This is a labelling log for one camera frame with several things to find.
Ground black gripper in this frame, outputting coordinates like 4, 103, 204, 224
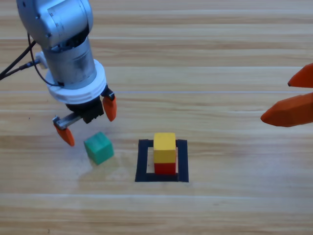
52, 84, 118, 147

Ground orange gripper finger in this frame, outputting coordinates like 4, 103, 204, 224
287, 63, 313, 89
260, 92, 313, 128

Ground green wooden cube block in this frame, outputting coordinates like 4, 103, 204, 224
83, 131, 114, 165

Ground yellow wooden cube block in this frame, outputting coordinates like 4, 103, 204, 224
153, 132, 177, 164

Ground red wooden cube block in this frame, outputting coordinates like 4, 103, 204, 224
154, 162, 177, 175

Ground black tape square outline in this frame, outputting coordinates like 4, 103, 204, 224
134, 139, 189, 183

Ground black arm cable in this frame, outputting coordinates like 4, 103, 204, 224
0, 33, 62, 87

